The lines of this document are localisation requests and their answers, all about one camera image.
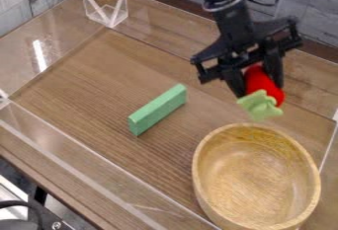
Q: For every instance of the black table leg mount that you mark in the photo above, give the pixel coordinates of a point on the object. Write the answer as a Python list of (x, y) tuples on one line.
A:
[(26, 215)]

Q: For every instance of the green rectangular block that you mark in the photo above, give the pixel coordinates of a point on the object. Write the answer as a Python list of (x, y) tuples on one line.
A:
[(156, 109)]

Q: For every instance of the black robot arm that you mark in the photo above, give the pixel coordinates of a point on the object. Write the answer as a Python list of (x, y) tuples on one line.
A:
[(246, 43)]

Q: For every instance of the clear acrylic corner bracket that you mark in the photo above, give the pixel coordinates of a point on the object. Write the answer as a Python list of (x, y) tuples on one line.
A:
[(107, 15)]

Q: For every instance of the red plush strawberry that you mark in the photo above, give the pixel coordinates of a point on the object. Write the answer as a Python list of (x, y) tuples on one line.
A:
[(263, 97)]

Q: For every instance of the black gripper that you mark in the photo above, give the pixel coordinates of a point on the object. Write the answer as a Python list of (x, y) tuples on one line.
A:
[(246, 43)]

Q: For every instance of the wooden bowl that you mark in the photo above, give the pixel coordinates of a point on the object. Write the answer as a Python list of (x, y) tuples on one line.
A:
[(255, 178)]

